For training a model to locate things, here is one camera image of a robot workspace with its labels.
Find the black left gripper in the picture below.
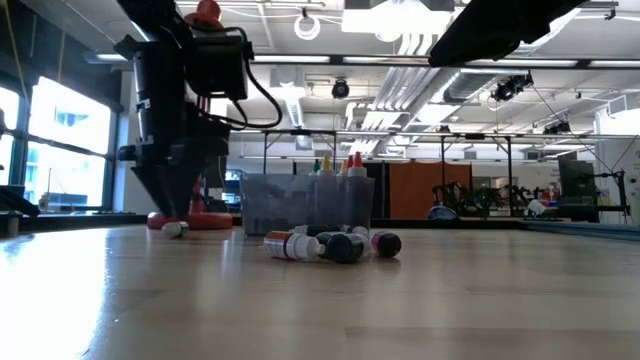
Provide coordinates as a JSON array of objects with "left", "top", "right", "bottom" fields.
[{"left": 117, "top": 117, "right": 232, "bottom": 221}]

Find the grey translucent plastic bin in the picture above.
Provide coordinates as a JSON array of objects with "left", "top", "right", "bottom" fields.
[{"left": 240, "top": 172, "right": 376, "bottom": 237}]

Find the small red food coloring bottle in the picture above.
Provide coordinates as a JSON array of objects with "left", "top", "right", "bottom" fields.
[{"left": 262, "top": 230, "right": 327, "bottom": 263}]

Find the large orange food coloring bottle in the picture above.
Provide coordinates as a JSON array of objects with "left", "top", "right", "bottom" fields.
[{"left": 346, "top": 151, "right": 375, "bottom": 229}]

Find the small pink food coloring bottle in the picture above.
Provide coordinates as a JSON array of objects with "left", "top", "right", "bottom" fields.
[{"left": 368, "top": 231, "right": 403, "bottom": 259}]

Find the black background monitor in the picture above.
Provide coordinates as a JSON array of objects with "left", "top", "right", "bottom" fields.
[
  {"left": 202, "top": 155, "right": 229, "bottom": 214},
  {"left": 557, "top": 158, "right": 596, "bottom": 201}
]

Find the red desk lamp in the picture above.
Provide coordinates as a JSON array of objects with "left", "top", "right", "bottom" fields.
[{"left": 146, "top": 0, "right": 235, "bottom": 231}]

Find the ceiling light strip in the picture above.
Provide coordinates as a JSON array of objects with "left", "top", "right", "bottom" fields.
[
  {"left": 342, "top": 55, "right": 431, "bottom": 65},
  {"left": 94, "top": 52, "right": 134, "bottom": 64},
  {"left": 467, "top": 59, "right": 580, "bottom": 69},
  {"left": 252, "top": 54, "right": 331, "bottom": 65},
  {"left": 587, "top": 59, "right": 640, "bottom": 69}
]

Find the large window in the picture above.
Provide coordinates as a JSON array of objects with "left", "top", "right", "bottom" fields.
[{"left": 25, "top": 75, "right": 114, "bottom": 214}]

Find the black ceiling speaker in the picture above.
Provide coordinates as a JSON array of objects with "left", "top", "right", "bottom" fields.
[{"left": 330, "top": 78, "right": 351, "bottom": 100}]

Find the narrow window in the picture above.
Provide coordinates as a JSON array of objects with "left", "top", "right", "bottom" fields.
[{"left": 0, "top": 84, "right": 21, "bottom": 186}]

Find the orange partition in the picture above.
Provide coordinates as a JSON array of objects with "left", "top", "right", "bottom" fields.
[{"left": 388, "top": 160, "right": 472, "bottom": 220}]

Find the black partition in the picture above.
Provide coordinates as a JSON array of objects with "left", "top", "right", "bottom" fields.
[{"left": 373, "top": 160, "right": 390, "bottom": 220}]

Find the black ceiling camera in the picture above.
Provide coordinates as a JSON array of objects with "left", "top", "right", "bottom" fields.
[{"left": 489, "top": 72, "right": 535, "bottom": 104}]

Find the black aluminium table frame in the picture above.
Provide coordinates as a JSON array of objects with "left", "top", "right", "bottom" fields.
[{"left": 0, "top": 212, "right": 640, "bottom": 241}]

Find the black gantry frame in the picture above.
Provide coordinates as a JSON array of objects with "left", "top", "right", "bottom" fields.
[
  {"left": 439, "top": 132, "right": 514, "bottom": 206},
  {"left": 262, "top": 128, "right": 339, "bottom": 179}
]

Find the black camera cable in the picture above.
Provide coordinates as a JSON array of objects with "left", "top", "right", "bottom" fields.
[{"left": 199, "top": 29, "right": 284, "bottom": 130}]

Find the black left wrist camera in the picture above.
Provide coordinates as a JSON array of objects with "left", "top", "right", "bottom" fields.
[{"left": 189, "top": 27, "right": 250, "bottom": 101}]

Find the white coiled cable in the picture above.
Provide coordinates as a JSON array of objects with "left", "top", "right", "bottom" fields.
[{"left": 292, "top": 14, "right": 322, "bottom": 42}]

